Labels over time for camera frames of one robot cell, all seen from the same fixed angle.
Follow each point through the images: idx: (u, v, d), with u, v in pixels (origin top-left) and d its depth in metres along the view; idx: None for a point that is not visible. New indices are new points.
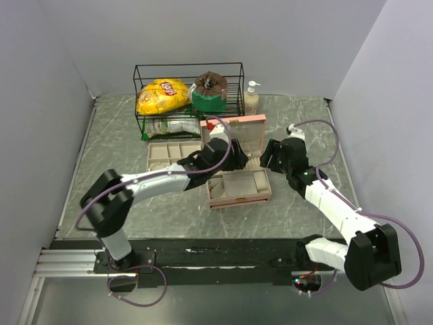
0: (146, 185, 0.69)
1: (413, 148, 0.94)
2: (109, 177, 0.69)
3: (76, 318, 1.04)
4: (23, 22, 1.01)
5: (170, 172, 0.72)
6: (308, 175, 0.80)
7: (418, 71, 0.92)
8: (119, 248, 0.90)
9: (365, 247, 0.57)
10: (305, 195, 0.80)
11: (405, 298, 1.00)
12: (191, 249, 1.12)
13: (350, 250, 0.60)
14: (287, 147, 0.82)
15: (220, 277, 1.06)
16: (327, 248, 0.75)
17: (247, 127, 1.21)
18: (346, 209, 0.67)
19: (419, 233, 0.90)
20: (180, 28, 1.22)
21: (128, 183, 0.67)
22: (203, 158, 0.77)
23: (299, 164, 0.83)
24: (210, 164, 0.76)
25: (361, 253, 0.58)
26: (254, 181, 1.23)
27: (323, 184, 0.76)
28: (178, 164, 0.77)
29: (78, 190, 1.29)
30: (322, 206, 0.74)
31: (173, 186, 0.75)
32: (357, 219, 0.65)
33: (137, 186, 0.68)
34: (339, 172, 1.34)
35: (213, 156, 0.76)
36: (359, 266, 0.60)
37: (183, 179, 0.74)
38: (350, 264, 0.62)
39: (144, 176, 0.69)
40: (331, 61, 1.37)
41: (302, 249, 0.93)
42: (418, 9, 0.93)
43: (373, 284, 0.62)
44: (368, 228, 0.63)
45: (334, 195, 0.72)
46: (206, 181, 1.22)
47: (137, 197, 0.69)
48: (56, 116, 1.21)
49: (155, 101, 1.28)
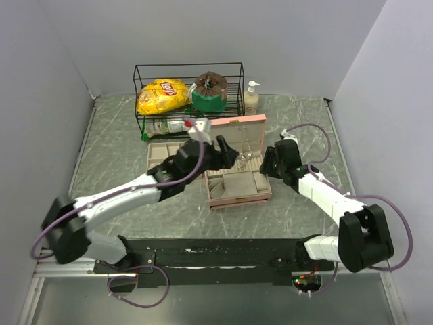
0: (103, 208, 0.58)
1: (413, 148, 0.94)
2: (61, 202, 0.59)
3: (76, 318, 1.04)
4: (23, 22, 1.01)
5: (134, 188, 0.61)
6: (301, 169, 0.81)
7: (418, 71, 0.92)
8: (114, 256, 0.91)
9: (352, 223, 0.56)
10: (299, 189, 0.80)
11: (406, 298, 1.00)
12: (191, 250, 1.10)
13: (340, 230, 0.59)
14: (279, 146, 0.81)
15: (220, 277, 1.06)
16: (324, 241, 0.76)
17: (247, 127, 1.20)
18: (335, 194, 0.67)
19: (419, 233, 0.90)
20: (180, 28, 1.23)
21: (80, 208, 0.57)
22: (176, 164, 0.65)
23: (292, 163, 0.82)
24: (184, 171, 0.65)
25: (349, 230, 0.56)
26: (254, 181, 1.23)
27: (314, 176, 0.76)
28: (149, 173, 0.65)
29: (77, 190, 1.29)
30: (313, 197, 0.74)
31: (143, 200, 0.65)
32: (346, 201, 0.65)
33: (92, 210, 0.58)
34: (339, 172, 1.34)
35: (188, 162, 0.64)
36: (350, 245, 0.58)
37: (151, 193, 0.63)
38: (343, 245, 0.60)
39: (100, 197, 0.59)
40: (331, 61, 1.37)
41: (302, 249, 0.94)
42: (418, 9, 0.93)
43: (367, 267, 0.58)
44: (356, 208, 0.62)
45: (324, 184, 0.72)
46: (206, 181, 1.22)
47: (96, 222, 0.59)
48: (56, 116, 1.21)
49: (155, 101, 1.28)
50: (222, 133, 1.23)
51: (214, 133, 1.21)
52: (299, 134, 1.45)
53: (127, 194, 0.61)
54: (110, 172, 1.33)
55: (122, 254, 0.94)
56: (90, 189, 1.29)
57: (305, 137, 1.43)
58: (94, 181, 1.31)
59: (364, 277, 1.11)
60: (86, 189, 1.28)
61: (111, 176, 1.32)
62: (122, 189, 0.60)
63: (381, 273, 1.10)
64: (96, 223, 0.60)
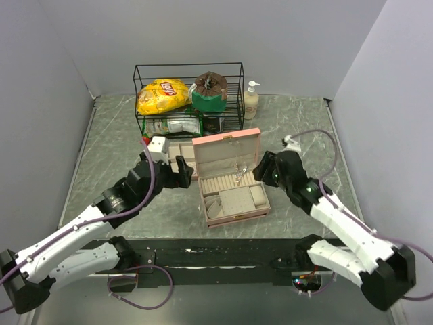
0: (45, 258, 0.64)
1: (413, 147, 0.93)
2: (4, 260, 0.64)
3: (75, 319, 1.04)
4: (22, 20, 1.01)
5: (77, 228, 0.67)
6: (312, 191, 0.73)
7: (419, 70, 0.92)
8: (110, 265, 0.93)
9: (386, 275, 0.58)
10: (310, 212, 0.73)
11: (406, 298, 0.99)
12: (191, 249, 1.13)
13: (372, 279, 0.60)
14: (281, 163, 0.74)
15: (220, 277, 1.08)
16: (335, 258, 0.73)
17: (241, 141, 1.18)
18: (362, 232, 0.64)
19: (419, 232, 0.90)
20: (180, 28, 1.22)
21: (21, 265, 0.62)
22: (130, 185, 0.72)
23: (299, 181, 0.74)
24: (137, 193, 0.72)
25: (384, 282, 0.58)
26: (250, 197, 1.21)
27: (331, 202, 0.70)
28: (94, 205, 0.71)
29: (78, 189, 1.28)
30: (331, 227, 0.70)
31: (94, 235, 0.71)
32: (373, 242, 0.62)
33: (34, 264, 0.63)
34: (339, 172, 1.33)
35: (138, 185, 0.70)
36: (380, 290, 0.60)
37: (97, 227, 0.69)
38: (371, 287, 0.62)
39: (40, 248, 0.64)
40: (331, 61, 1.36)
41: (302, 252, 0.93)
42: (418, 7, 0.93)
43: (394, 304, 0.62)
44: (387, 252, 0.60)
45: (345, 215, 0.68)
46: (201, 200, 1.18)
47: (42, 271, 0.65)
48: (56, 114, 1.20)
49: (155, 101, 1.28)
50: (216, 150, 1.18)
51: (207, 150, 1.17)
52: (300, 134, 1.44)
53: (70, 237, 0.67)
54: (110, 172, 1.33)
55: (111, 261, 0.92)
56: (90, 189, 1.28)
57: (304, 137, 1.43)
58: (94, 181, 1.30)
59: None
60: (86, 189, 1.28)
61: (111, 176, 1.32)
62: (63, 235, 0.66)
63: None
64: (43, 271, 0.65)
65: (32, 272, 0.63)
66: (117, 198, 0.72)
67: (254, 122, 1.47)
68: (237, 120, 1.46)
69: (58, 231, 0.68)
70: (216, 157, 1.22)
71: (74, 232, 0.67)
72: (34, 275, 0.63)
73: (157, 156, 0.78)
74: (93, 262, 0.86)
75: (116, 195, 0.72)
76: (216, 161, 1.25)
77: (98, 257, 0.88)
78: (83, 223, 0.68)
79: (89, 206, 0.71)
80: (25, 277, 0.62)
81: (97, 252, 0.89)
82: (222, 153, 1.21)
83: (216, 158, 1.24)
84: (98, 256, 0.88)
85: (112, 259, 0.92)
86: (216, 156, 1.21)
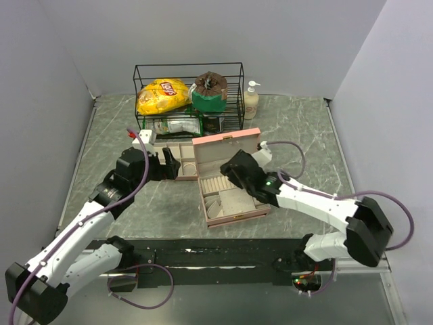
0: (59, 258, 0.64)
1: (413, 147, 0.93)
2: (14, 273, 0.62)
3: (76, 319, 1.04)
4: (22, 20, 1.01)
5: (82, 223, 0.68)
6: (271, 184, 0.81)
7: (418, 70, 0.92)
8: (113, 264, 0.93)
9: (359, 229, 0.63)
10: (278, 202, 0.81)
11: (406, 298, 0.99)
12: (191, 249, 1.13)
13: (350, 237, 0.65)
14: (240, 166, 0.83)
15: (220, 277, 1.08)
16: (325, 244, 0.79)
17: (241, 141, 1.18)
18: (325, 201, 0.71)
19: (419, 232, 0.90)
20: (180, 28, 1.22)
21: (36, 270, 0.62)
22: (120, 175, 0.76)
23: (258, 177, 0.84)
24: (129, 179, 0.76)
25: (360, 235, 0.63)
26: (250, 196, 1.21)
27: (290, 186, 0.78)
28: (91, 200, 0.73)
29: (78, 189, 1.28)
30: (300, 207, 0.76)
31: (99, 229, 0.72)
32: (338, 205, 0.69)
33: (49, 266, 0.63)
34: (339, 172, 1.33)
35: (128, 169, 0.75)
36: (362, 246, 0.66)
37: (101, 218, 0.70)
38: (354, 246, 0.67)
39: (51, 250, 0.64)
40: (331, 61, 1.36)
41: (302, 256, 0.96)
42: (418, 7, 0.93)
43: (380, 255, 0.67)
44: (352, 210, 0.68)
45: (306, 192, 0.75)
46: (201, 200, 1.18)
47: (59, 273, 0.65)
48: (56, 114, 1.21)
49: (155, 101, 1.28)
50: (216, 150, 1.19)
51: (207, 150, 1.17)
52: (300, 134, 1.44)
53: (77, 233, 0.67)
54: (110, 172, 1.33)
55: (115, 258, 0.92)
56: (90, 189, 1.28)
57: (305, 137, 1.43)
58: (93, 181, 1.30)
59: (365, 277, 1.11)
60: (86, 189, 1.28)
61: None
62: (69, 233, 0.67)
63: (381, 273, 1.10)
64: (60, 273, 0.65)
65: (51, 275, 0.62)
66: (111, 189, 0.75)
67: (254, 122, 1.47)
68: (237, 120, 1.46)
69: (62, 233, 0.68)
70: (215, 157, 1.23)
71: (79, 228, 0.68)
72: (53, 277, 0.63)
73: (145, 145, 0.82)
74: (99, 261, 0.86)
75: (109, 187, 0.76)
76: (215, 160, 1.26)
77: (101, 257, 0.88)
78: (86, 217, 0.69)
79: (86, 204, 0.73)
80: (44, 280, 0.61)
81: (99, 253, 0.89)
82: (221, 152, 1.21)
83: (216, 158, 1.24)
84: (101, 256, 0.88)
85: (115, 257, 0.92)
86: (216, 156, 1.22)
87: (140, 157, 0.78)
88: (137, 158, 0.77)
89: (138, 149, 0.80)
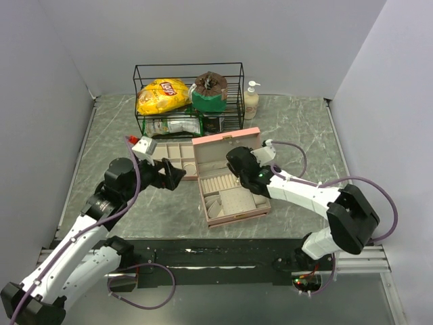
0: (53, 275, 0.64)
1: (414, 148, 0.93)
2: (10, 293, 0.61)
3: (75, 319, 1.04)
4: (22, 21, 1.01)
5: (74, 239, 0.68)
6: (264, 176, 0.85)
7: (419, 71, 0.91)
8: (112, 267, 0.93)
9: (338, 212, 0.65)
10: (270, 193, 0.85)
11: (405, 298, 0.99)
12: (191, 249, 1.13)
13: (332, 223, 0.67)
14: (235, 159, 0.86)
15: (220, 277, 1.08)
16: (318, 237, 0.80)
17: (241, 141, 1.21)
18: (310, 187, 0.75)
19: (420, 233, 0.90)
20: (180, 28, 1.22)
21: (30, 290, 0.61)
22: (109, 186, 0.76)
23: (252, 170, 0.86)
24: (120, 191, 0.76)
25: (339, 219, 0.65)
26: (251, 196, 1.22)
27: (280, 177, 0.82)
28: (82, 214, 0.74)
29: (78, 190, 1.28)
30: (287, 196, 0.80)
31: (93, 243, 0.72)
32: (322, 192, 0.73)
33: (43, 284, 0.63)
34: (339, 172, 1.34)
35: (117, 182, 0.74)
36: (344, 232, 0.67)
37: (94, 233, 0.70)
38: (337, 233, 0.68)
39: (45, 269, 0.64)
40: (331, 61, 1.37)
41: (302, 256, 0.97)
42: (418, 8, 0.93)
43: (365, 243, 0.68)
44: (333, 196, 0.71)
45: (293, 182, 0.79)
46: (202, 199, 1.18)
47: (54, 290, 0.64)
48: (56, 114, 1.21)
49: (155, 101, 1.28)
50: (216, 150, 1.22)
51: (206, 149, 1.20)
52: (300, 134, 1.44)
53: (70, 250, 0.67)
54: None
55: (112, 265, 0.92)
56: (90, 189, 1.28)
57: (305, 137, 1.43)
58: (94, 181, 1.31)
59: (364, 277, 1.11)
60: (86, 189, 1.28)
61: None
62: (62, 250, 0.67)
63: (381, 273, 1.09)
64: (55, 290, 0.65)
65: (45, 293, 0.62)
66: (104, 201, 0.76)
67: (254, 122, 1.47)
68: (237, 120, 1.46)
69: (55, 249, 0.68)
70: (216, 156, 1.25)
71: (72, 244, 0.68)
72: (48, 296, 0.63)
73: (139, 154, 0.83)
74: (97, 267, 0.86)
75: (101, 200, 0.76)
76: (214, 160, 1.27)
77: (99, 262, 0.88)
78: (79, 232, 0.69)
79: (79, 218, 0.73)
80: (40, 299, 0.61)
81: (97, 258, 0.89)
82: (219, 152, 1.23)
83: (215, 158, 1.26)
84: (99, 261, 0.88)
85: (114, 260, 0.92)
86: (216, 156, 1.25)
87: (129, 167, 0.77)
88: (125, 169, 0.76)
89: (126, 158, 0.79)
